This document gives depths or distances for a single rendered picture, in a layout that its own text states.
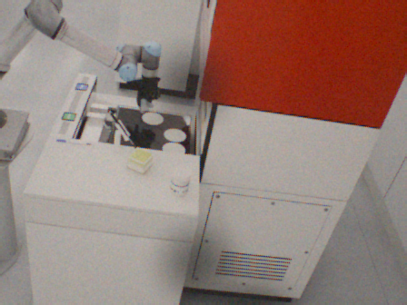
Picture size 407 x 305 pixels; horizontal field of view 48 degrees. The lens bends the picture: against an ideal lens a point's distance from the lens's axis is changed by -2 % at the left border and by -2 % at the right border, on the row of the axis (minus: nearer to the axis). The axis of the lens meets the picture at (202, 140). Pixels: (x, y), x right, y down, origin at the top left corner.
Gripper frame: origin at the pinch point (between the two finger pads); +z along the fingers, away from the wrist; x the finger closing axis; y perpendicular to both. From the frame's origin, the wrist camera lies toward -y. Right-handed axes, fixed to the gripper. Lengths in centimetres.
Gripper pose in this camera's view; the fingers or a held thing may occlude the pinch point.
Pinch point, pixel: (141, 110)
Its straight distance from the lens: 223.4
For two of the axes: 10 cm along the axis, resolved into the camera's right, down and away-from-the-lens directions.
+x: 5.0, -4.4, 7.5
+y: 8.5, 4.1, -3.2
